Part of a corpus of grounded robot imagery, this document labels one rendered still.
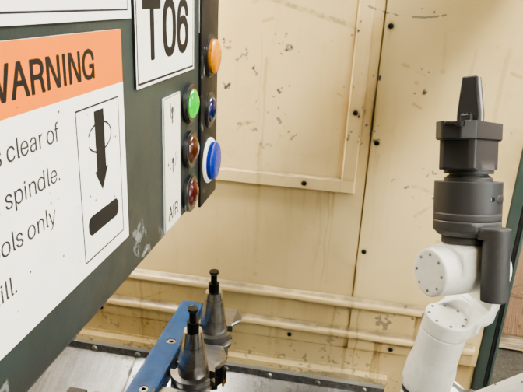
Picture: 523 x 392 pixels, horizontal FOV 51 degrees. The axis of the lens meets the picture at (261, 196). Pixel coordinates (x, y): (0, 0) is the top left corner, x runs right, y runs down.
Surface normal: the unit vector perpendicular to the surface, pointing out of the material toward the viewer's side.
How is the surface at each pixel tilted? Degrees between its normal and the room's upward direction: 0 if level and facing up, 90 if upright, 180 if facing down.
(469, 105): 80
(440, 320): 7
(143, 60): 90
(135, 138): 90
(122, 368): 24
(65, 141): 90
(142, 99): 90
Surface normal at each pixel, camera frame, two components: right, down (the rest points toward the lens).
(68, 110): 0.98, 0.11
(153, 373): 0.04, -0.94
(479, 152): 0.73, 0.05
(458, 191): -0.57, 0.05
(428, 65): -0.18, 0.32
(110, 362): -0.03, -0.71
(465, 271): 0.40, 0.07
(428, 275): -0.92, 0.02
